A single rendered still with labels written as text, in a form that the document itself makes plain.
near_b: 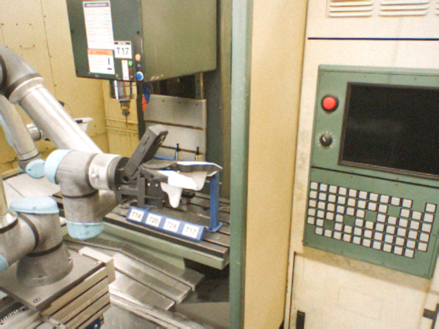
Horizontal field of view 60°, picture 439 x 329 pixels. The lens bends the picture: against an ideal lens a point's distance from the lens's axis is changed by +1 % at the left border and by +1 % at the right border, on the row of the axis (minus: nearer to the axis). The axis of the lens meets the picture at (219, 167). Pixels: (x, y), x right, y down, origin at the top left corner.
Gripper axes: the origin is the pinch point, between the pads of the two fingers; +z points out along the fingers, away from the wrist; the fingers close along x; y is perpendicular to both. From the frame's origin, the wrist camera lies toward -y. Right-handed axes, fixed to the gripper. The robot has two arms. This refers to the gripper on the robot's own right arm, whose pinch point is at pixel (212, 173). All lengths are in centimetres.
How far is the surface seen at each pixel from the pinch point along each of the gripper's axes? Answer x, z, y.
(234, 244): -36.4, -3.6, 30.1
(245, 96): -30.5, -1.4, -13.4
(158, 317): -52, -36, 72
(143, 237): -92, -64, 60
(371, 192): -69, 35, 18
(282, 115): -60, 5, -7
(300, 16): -66, 7, -38
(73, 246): -95, -107, 74
